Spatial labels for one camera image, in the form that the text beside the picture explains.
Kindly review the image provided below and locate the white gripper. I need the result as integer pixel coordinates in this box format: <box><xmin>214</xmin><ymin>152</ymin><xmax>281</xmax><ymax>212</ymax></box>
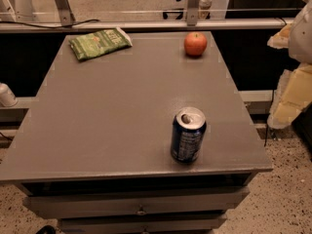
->
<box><xmin>267</xmin><ymin>0</ymin><xmax>312</xmax><ymax>129</ymax></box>

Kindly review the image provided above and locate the red apple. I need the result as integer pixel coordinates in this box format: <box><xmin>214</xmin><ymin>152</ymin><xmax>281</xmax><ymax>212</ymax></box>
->
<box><xmin>184</xmin><ymin>32</ymin><xmax>208</xmax><ymax>57</ymax></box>

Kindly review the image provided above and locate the blue pepsi can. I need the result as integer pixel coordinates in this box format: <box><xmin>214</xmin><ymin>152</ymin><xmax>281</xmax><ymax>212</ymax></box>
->
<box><xmin>171</xmin><ymin>107</ymin><xmax>207</xmax><ymax>163</ymax></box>

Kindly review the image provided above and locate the green chip bag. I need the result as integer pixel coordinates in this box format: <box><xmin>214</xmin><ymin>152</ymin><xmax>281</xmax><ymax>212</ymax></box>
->
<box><xmin>69</xmin><ymin>27</ymin><xmax>133</xmax><ymax>60</ymax></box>

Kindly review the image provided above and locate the grey drawer cabinet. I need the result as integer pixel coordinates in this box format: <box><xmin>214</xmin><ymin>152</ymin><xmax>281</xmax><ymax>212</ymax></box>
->
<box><xmin>0</xmin><ymin>32</ymin><xmax>272</xmax><ymax>234</ymax></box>

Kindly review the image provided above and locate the white bottle at left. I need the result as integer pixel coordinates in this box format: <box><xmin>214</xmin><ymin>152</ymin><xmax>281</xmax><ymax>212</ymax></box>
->
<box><xmin>0</xmin><ymin>83</ymin><xmax>18</xmax><ymax>107</ymax></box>

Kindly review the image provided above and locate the metal railing frame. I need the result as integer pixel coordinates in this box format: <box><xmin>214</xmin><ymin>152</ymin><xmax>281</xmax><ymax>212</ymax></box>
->
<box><xmin>0</xmin><ymin>0</ymin><xmax>312</xmax><ymax>34</ymax></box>

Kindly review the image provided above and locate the black cable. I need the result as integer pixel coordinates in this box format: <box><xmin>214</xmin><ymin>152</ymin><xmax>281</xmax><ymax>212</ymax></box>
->
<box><xmin>0</xmin><ymin>18</ymin><xmax>101</xmax><ymax>29</ymax></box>

